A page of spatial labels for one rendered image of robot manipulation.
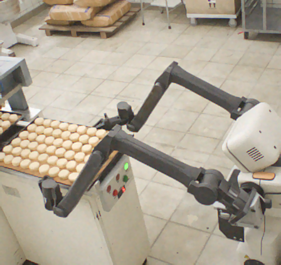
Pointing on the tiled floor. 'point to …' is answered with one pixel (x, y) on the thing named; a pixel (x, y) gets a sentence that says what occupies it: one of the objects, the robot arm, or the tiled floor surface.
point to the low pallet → (78, 28)
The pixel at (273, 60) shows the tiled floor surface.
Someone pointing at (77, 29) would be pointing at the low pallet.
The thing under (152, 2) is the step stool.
